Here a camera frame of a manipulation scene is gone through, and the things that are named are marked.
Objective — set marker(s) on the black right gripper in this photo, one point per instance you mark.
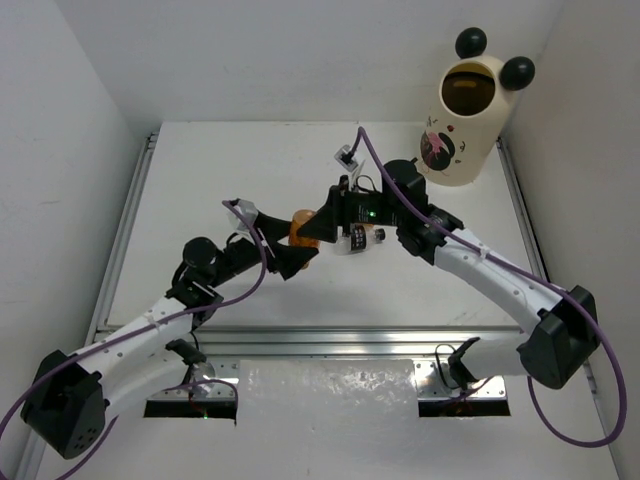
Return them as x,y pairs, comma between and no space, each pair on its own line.
325,223

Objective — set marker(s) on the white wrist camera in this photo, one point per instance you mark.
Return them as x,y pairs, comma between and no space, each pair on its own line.
242,214
351,160

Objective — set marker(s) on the left aluminium side rail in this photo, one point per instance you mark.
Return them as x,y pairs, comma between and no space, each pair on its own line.
127,218

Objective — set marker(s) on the white foam block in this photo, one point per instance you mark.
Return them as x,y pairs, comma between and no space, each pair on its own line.
353,391

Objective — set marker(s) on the aluminium side rail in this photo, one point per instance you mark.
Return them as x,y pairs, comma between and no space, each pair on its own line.
531,244
127,218

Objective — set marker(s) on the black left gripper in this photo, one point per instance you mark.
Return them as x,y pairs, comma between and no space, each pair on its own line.
263,234

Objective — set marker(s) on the clear bottle black label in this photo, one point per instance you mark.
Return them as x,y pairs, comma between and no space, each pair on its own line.
360,238

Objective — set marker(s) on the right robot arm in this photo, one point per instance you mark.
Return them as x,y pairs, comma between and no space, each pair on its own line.
556,338

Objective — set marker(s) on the aluminium table rail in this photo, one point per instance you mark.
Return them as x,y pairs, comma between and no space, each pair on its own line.
337,342

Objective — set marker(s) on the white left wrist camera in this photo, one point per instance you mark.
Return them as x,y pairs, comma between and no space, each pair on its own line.
242,214

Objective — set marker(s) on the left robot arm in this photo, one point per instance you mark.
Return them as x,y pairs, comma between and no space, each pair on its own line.
75,397

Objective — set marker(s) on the right aluminium side rail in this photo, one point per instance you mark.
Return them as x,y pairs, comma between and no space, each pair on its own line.
531,244

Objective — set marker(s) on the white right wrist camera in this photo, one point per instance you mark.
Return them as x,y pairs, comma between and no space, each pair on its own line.
351,160

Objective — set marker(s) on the cream panda bin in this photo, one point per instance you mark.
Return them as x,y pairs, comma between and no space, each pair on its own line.
474,99

